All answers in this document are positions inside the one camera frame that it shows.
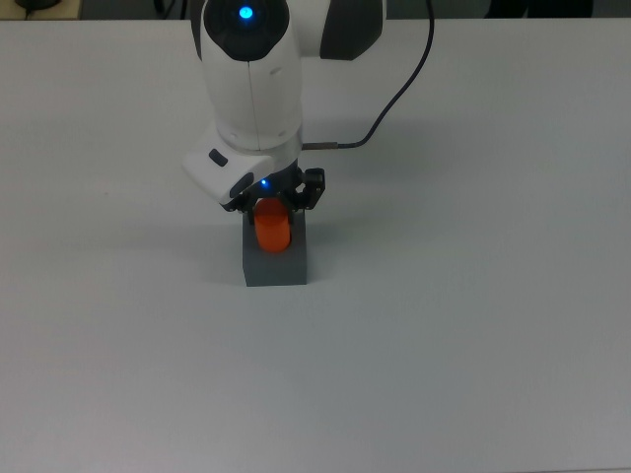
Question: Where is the grey block with round hole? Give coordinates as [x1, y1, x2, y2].
[242, 211, 310, 288]

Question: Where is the orange cylinder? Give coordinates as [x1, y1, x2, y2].
[252, 198, 294, 255]

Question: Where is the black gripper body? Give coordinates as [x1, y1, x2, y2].
[248, 159, 308, 201]

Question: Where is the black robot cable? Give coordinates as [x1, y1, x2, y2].
[301, 0, 436, 151]

